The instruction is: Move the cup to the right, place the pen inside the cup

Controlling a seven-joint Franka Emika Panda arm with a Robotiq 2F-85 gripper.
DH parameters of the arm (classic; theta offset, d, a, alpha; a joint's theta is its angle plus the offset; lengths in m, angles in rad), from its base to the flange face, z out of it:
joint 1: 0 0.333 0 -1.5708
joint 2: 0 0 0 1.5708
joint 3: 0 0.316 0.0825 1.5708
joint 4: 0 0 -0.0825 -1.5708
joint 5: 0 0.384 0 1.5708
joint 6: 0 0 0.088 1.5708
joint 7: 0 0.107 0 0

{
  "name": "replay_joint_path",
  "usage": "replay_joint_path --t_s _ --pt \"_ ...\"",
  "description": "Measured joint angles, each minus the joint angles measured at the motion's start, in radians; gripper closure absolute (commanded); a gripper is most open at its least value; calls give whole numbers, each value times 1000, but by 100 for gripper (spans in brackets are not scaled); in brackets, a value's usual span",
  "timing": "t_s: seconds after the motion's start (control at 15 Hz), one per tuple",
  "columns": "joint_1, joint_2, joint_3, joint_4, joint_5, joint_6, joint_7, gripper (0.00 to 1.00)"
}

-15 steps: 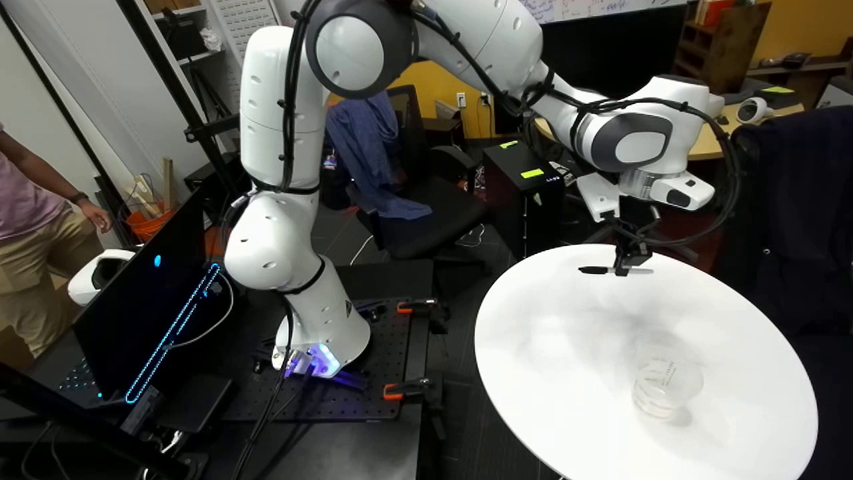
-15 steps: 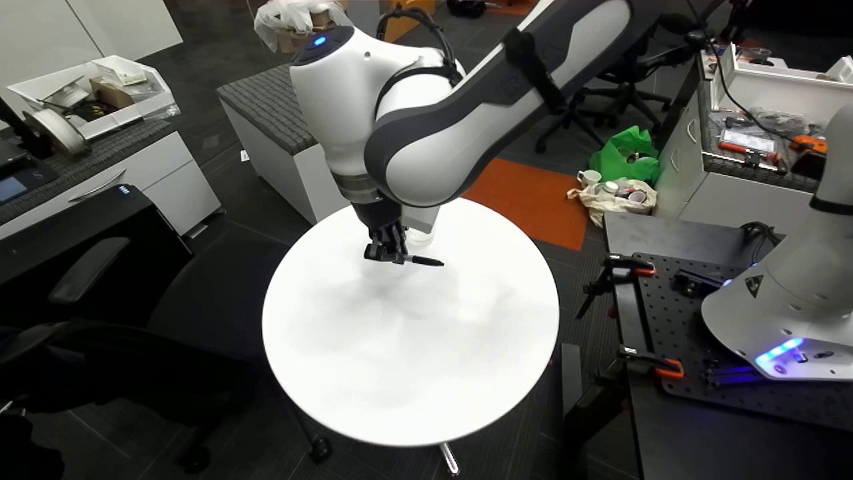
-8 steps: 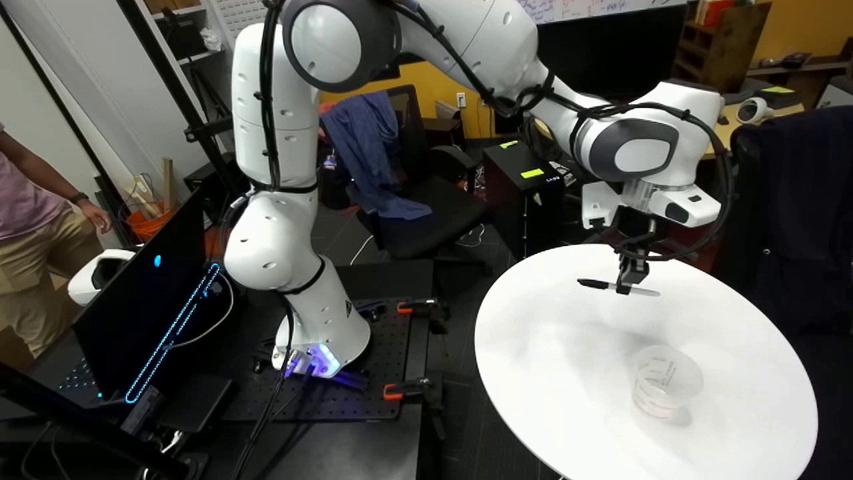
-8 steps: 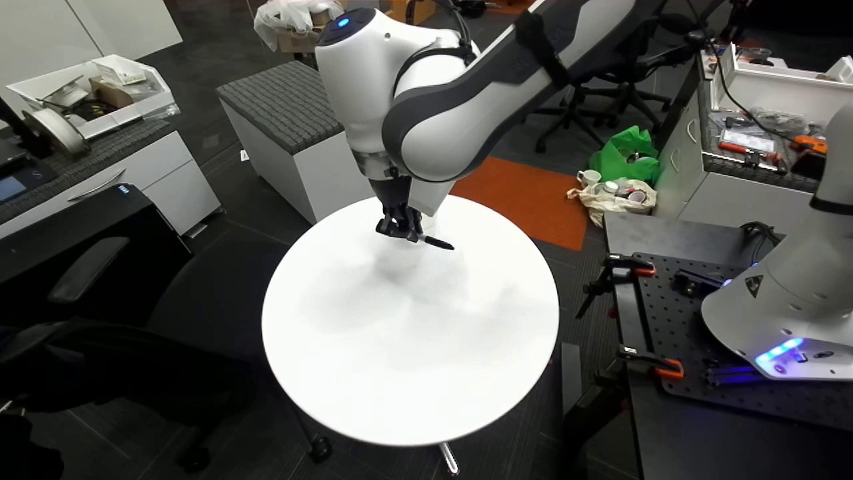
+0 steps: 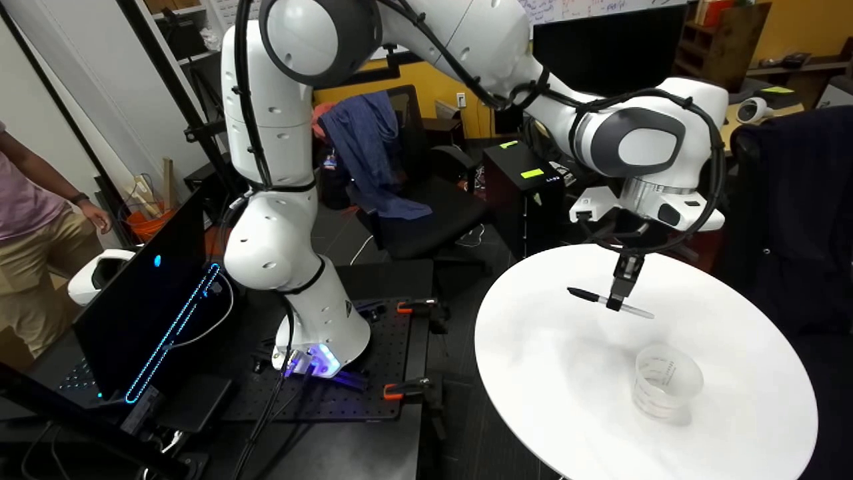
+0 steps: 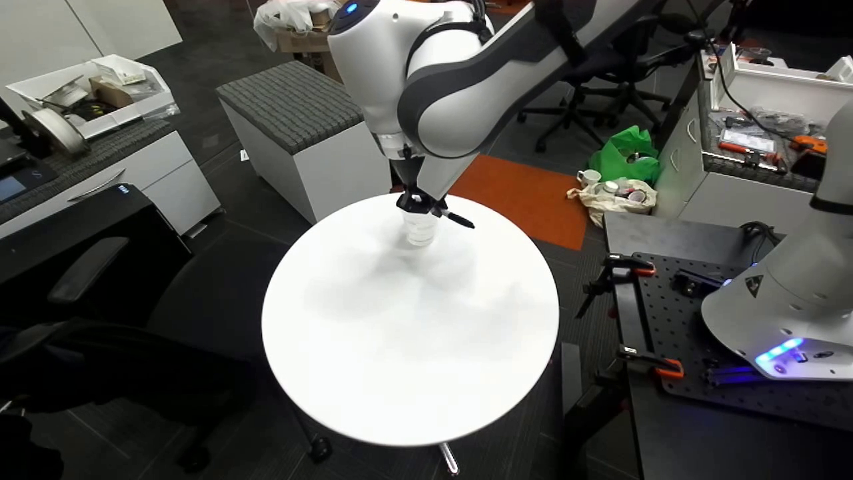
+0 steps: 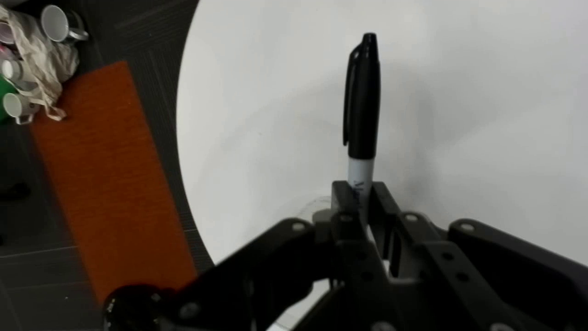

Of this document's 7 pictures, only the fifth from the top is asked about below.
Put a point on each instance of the blue jacket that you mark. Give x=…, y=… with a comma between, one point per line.
x=370, y=150

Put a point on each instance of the wooden shelf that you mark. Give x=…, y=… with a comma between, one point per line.
x=724, y=41

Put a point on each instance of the black perforated breadboard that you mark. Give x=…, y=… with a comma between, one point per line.
x=355, y=375

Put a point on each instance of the black laptop with blue light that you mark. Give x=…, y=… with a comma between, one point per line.
x=142, y=303

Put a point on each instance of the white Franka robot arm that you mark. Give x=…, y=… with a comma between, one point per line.
x=268, y=107

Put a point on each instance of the black clamp with orange tips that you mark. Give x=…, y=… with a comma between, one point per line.
x=416, y=310
x=410, y=391

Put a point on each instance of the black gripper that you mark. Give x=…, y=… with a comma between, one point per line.
x=628, y=233

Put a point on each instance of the black robot workbench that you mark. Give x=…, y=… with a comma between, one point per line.
x=355, y=449

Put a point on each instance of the black computer tower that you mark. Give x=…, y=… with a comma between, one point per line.
x=524, y=197

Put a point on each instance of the bare person forearm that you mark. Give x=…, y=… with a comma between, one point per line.
x=40, y=170

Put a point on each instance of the white handheld device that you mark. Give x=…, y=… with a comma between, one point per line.
x=98, y=277

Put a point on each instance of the black capped white marker pen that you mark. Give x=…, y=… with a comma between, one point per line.
x=582, y=291

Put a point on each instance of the black padded office chair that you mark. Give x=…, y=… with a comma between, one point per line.
x=427, y=205

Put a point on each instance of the black tripod stand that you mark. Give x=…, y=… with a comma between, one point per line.
x=168, y=90

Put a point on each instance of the clear plastic measuring cup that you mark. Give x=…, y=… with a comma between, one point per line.
x=667, y=383

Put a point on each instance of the bystander hand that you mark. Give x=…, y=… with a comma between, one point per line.
x=95, y=217

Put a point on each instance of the black monitor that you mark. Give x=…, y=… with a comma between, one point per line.
x=608, y=43

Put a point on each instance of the person in purple shirt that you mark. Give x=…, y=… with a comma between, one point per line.
x=27, y=258

